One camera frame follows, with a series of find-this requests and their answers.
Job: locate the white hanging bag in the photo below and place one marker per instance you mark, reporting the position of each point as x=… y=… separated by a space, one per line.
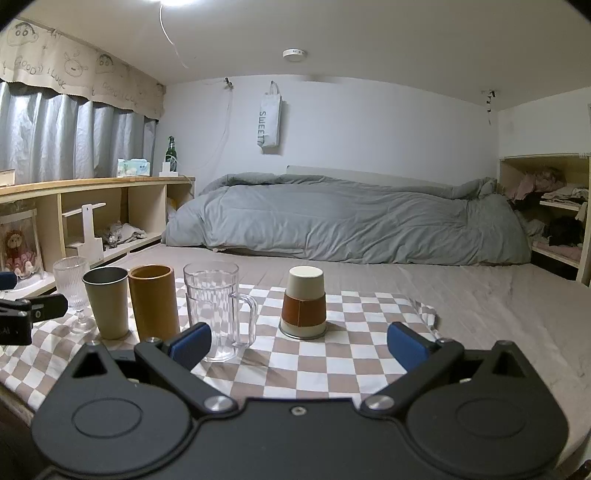
x=268 y=124

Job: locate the white wooden stand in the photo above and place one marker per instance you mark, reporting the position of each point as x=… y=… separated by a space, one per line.
x=87 y=230

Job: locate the brown cylindrical cup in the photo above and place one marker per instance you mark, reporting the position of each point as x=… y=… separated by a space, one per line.
x=154 y=304

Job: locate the beige cartoon print valance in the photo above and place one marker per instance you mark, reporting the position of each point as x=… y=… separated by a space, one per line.
x=55 y=64

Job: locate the grey curtain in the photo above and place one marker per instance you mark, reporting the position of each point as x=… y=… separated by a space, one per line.
x=51 y=134

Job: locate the black cloth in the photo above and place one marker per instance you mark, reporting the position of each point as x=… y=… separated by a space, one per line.
x=565 y=230

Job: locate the round smoke detector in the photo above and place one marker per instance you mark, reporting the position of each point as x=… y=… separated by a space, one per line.
x=294 y=54

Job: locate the small white box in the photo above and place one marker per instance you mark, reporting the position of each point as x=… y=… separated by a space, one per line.
x=168 y=170

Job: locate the grey crumpled cloth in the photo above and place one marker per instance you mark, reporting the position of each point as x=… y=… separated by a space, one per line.
x=122 y=233

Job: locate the ribbed glass goblet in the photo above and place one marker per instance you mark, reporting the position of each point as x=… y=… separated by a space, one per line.
x=69 y=281

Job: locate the white cup with brown sleeve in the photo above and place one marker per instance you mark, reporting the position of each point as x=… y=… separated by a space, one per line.
x=302 y=282

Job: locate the green glass bottle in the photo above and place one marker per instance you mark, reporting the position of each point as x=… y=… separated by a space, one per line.
x=171 y=154

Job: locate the wooden corner shelf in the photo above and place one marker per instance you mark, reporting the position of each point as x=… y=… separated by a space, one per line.
x=508 y=175

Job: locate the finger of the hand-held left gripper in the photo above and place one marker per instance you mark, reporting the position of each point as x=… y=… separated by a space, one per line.
x=6 y=280
x=39 y=307

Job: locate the ceiling light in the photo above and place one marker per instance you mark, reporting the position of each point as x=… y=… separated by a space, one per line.
x=181 y=2

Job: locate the clear plastic mug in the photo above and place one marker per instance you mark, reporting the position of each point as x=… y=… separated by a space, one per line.
x=212 y=300

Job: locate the tissue pack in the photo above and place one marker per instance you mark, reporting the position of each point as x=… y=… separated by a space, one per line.
x=134 y=167

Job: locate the long wooden shelf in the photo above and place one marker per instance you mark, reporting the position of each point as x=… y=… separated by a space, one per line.
x=115 y=184

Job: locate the brown white checkered cloth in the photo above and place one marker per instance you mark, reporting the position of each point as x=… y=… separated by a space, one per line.
x=295 y=364

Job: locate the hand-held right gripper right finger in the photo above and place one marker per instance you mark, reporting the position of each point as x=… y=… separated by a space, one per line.
x=408 y=346

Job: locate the pink clothes pile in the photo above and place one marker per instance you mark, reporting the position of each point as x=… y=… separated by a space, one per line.
x=531 y=182

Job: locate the grey duvet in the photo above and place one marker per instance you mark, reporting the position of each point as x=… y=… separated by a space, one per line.
x=346 y=221

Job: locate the folded beige clothes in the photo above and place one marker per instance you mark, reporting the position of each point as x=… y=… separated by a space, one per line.
x=570 y=193

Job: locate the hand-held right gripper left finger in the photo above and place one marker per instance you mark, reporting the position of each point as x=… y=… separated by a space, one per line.
x=190 y=345

